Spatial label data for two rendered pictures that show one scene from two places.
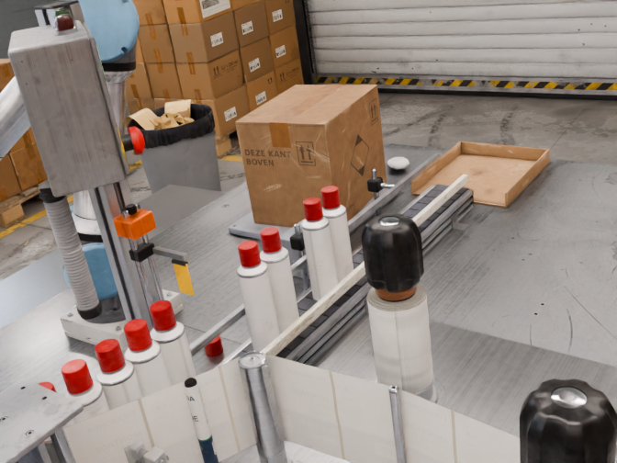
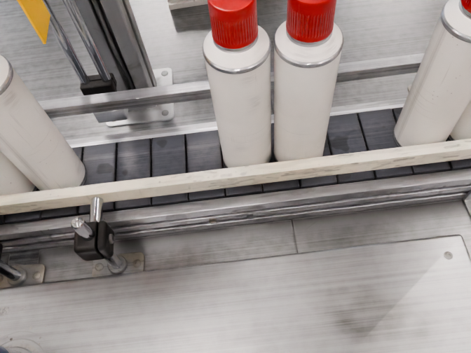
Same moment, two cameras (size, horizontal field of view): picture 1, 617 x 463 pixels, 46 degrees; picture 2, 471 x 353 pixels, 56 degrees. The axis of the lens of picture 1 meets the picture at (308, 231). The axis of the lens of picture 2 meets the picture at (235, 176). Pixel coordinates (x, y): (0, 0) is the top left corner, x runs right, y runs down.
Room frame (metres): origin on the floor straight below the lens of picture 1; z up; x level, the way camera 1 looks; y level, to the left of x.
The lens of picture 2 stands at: (0.90, -0.09, 1.28)
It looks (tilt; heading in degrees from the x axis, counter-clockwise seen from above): 61 degrees down; 53
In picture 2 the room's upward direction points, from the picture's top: 9 degrees counter-clockwise
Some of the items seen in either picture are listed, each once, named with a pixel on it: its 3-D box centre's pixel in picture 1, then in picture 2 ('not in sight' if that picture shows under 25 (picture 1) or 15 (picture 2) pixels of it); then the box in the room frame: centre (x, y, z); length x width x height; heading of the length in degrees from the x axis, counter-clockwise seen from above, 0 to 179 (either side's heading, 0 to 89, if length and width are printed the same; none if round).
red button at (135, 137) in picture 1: (132, 141); not in sight; (0.94, 0.21, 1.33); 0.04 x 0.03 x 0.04; 16
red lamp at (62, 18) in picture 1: (64, 23); not in sight; (0.94, 0.26, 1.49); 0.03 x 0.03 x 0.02
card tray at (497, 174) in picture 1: (481, 171); not in sight; (1.77, -0.48, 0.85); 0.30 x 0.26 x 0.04; 141
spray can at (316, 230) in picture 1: (319, 250); (451, 68); (1.21, -0.01, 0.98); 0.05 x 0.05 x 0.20
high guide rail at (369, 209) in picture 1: (311, 254); (451, 57); (1.24, 0.00, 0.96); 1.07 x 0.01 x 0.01; 141
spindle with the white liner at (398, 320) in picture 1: (398, 313); not in sight; (0.88, -0.11, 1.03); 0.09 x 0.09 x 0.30
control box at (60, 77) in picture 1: (70, 104); not in sight; (0.97, 0.29, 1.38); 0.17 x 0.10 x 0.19; 16
